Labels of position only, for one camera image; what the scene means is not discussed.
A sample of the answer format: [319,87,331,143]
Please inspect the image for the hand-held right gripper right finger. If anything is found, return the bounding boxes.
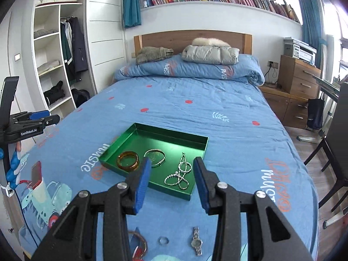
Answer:
[192,156,316,261]

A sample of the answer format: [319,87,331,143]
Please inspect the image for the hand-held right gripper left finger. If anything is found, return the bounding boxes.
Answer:
[31,157,152,261]

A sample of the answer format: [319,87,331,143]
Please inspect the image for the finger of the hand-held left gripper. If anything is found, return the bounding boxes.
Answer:
[13,115,60,131]
[12,109,51,122]

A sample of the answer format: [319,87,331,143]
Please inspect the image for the green metal tray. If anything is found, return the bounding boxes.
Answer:
[98,122,209,201]

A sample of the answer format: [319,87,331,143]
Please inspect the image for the silver wristwatch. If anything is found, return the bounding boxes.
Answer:
[190,227,203,256]

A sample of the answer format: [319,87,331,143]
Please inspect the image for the dark amber bangle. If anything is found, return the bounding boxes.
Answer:
[128,230,149,260]

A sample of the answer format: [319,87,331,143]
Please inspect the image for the person's left hand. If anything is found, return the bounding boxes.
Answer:
[0,141,24,191]

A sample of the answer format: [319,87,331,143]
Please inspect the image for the black folded clothes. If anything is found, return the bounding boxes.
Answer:
[43,80,66,105]

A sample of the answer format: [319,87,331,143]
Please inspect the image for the thin metal bangle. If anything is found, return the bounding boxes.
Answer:
[144,149,165,167]

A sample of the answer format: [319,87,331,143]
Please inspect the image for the folded white clothes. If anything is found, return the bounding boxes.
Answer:
[37,60,64,75]

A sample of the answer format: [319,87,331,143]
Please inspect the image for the hanging green white jacket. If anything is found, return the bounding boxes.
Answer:
[60,20,74,85]

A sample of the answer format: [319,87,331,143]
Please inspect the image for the hanging dark jacket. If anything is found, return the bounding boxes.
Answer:
[69,16,89,82]

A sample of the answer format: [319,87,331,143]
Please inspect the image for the blue printed bedsheet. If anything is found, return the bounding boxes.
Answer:
[16,79,318,261]

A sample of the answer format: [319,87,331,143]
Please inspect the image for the folded grey sweater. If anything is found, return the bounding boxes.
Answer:
[34,28,59,39]

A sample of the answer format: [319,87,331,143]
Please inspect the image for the white wardrobe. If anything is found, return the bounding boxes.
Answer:
[33,0,125,120]

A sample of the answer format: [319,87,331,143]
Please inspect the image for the low wooden nightstand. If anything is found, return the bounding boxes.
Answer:
[257,83,310,129]

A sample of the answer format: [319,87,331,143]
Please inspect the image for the folded blue duvet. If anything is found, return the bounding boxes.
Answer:
[113,54,265,86]

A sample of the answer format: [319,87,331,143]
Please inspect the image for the grey-green fleece garment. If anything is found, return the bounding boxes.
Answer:
[135,47,174,65]

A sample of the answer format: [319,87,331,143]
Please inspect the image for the grey puffer jacket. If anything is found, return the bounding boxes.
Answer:
[182,45,240,65]

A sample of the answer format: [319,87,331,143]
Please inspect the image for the black tote bag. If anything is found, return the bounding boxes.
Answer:
[307,98,325,130]

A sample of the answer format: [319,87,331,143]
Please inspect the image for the dark chair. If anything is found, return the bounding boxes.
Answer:
[303,114,348,223]

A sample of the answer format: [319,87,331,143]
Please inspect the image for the short teal curtain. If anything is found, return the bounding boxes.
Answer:
[123,0,142,28]

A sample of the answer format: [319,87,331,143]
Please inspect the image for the wooden headboard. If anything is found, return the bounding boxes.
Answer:
[134,30,253,59]

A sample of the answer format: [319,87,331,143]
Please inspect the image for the wooden drawer cabinet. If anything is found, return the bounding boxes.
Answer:
[278,55,322,100]

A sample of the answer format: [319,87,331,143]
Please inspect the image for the grey desk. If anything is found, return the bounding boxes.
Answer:
[313,75,348,101]

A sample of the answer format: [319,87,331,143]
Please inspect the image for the white printer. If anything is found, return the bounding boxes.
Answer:
[283,37,317,66]

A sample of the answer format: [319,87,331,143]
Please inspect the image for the long teal curtain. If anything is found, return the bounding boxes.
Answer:
[296,0,328,68]

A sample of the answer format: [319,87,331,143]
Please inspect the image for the blue cable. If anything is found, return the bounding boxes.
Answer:
[13,189,41,251]

